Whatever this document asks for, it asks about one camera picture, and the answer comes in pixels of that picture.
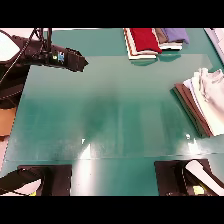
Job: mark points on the cream garment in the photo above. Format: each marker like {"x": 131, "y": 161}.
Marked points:
{"x": 213, "y": 116}

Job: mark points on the red garment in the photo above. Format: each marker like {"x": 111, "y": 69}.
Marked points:
{"x": 145, "y": 40}

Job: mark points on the grey-brown garment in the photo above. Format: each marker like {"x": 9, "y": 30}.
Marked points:
{"x": 161, "y": 35}

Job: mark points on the purple garment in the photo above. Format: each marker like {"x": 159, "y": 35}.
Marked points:
{"x": 176, "y": 35}

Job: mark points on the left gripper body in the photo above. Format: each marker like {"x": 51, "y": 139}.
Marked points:
{"x": 76, "y": 60}

